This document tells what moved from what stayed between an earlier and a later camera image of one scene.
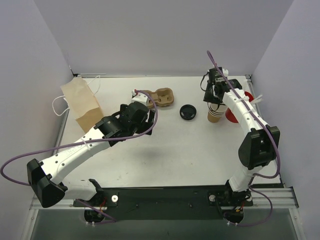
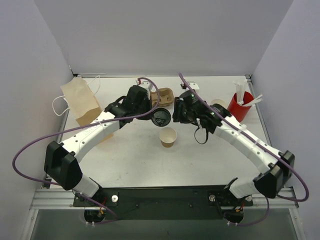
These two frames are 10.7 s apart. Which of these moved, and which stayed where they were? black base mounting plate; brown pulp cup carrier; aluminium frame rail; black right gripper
Moved: black right gripper
Stayed: black base mounting plate; brown pulp cup carrier; aluminium frame rail
